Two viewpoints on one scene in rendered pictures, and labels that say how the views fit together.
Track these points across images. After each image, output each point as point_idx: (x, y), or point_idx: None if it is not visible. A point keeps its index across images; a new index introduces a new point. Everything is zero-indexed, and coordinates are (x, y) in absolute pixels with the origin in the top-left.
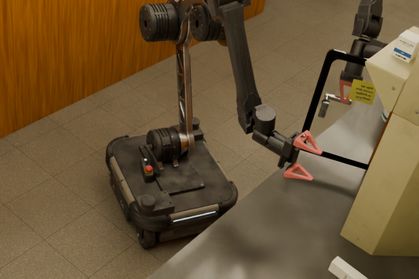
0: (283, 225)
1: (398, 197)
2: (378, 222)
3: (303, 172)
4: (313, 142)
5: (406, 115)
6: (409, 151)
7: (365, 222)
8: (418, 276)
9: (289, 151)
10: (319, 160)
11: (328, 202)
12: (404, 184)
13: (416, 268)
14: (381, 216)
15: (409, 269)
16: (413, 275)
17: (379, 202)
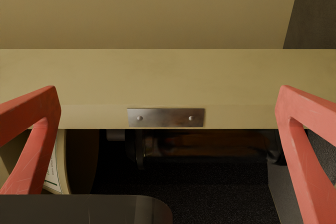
0: None
1: (183, 50)
2: (285, 58)
3: (309, 170)
4: (3, 187)
5: None
6: (46, 60)
7: (317, 73)
8: (326, 28)
9: (14, 206)
10: None
11: None
12: (139, 51)
13: (326, 46)
14: (261, 57)
15: (333, 40)
16: (331, 26)
17: (230, 67)
